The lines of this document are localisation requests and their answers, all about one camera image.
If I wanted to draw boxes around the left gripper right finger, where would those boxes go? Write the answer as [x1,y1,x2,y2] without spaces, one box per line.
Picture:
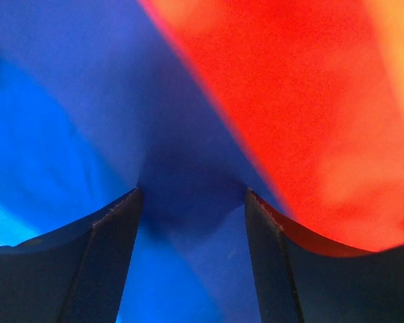
[244,190,404,322]

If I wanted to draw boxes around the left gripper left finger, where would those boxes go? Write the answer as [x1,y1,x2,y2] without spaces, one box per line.
[0,189,143,322]

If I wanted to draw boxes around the rainbow striped shorts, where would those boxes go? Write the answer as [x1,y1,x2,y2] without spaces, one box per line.
[0,1,404,322]

